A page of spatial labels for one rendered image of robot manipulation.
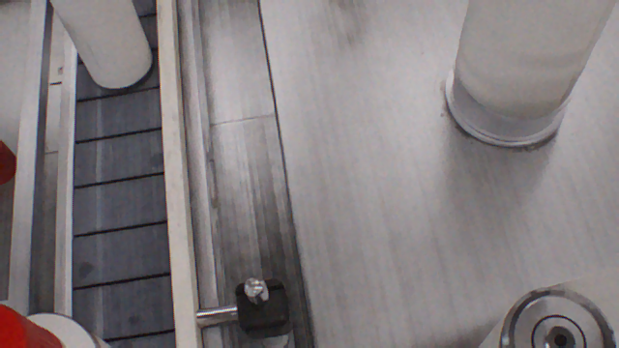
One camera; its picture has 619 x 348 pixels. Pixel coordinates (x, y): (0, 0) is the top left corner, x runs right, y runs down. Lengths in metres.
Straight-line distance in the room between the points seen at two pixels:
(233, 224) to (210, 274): 0.07
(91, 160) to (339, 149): 0.18
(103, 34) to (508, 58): 0.27
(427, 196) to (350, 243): 0.06
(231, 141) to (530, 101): 0.24
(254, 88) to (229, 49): 0.05
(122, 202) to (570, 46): 0.31
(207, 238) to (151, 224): 0.04
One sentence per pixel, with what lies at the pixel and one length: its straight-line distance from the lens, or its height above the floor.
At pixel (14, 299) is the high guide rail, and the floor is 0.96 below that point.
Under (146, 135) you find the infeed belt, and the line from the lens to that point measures 0.49.
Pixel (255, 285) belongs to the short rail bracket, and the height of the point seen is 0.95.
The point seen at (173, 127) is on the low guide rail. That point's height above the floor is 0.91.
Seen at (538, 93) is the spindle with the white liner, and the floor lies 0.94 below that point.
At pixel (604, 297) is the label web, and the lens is 0.29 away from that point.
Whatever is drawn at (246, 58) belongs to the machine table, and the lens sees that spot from 0.58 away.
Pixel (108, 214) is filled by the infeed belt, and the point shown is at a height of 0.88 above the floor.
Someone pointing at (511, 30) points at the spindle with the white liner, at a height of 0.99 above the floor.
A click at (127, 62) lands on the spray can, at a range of 0.49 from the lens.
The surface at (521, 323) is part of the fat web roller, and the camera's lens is 0.22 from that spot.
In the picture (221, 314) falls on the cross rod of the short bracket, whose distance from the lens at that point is 0.38.
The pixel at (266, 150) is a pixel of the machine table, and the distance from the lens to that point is 0.52.
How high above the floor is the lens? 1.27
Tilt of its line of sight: 62 degrees down
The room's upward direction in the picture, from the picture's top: 6 degrees counter-clockwise
